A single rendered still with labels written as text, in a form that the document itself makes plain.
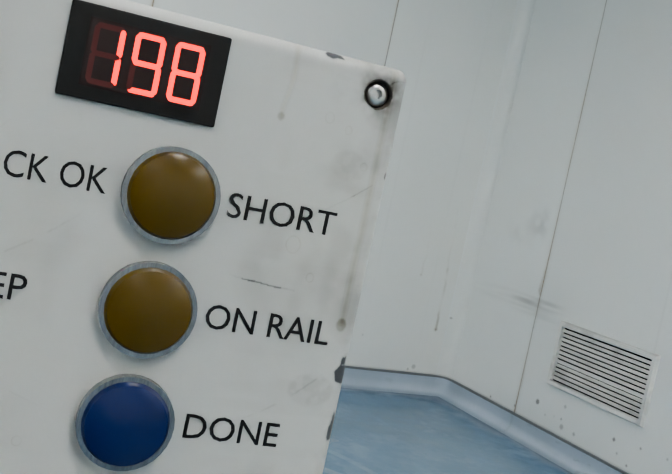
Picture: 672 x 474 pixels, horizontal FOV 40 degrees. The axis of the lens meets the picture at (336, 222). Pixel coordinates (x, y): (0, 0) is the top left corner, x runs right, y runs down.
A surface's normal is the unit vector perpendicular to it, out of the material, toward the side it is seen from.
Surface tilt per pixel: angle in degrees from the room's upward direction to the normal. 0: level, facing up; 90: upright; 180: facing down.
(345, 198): 90
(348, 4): 90
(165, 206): 93
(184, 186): 88
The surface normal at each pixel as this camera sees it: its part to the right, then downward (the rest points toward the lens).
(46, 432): 0.31, 0.11
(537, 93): -0.88, -0.16
